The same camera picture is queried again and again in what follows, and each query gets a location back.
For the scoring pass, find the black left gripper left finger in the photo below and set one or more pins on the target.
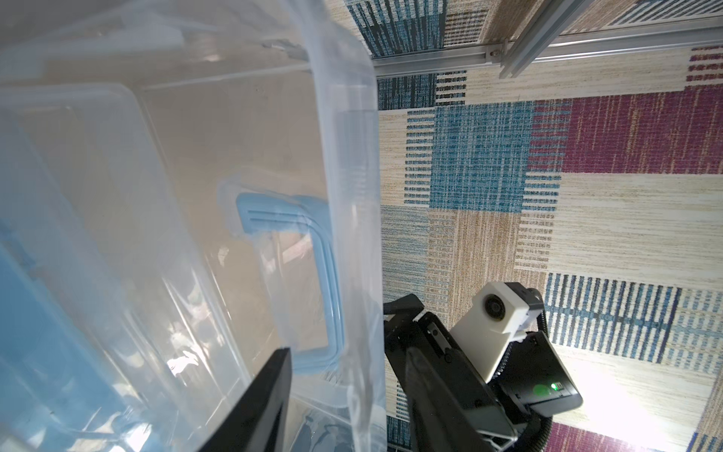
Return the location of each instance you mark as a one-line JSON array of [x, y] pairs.
[[257, 422]]

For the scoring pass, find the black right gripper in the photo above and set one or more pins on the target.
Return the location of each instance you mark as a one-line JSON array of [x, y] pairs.
[[408, 325]]

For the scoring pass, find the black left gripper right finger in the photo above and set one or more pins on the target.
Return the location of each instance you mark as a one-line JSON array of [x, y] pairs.
[[437, 420]]

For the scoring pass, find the blue toolbox with clear lid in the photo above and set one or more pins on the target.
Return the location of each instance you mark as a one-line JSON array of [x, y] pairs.
[[186, 187]]

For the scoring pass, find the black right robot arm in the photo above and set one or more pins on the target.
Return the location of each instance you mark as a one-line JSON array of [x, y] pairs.
[[532, 386]]

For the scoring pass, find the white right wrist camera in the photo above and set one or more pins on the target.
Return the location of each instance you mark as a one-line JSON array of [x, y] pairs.
[[501, 312]]

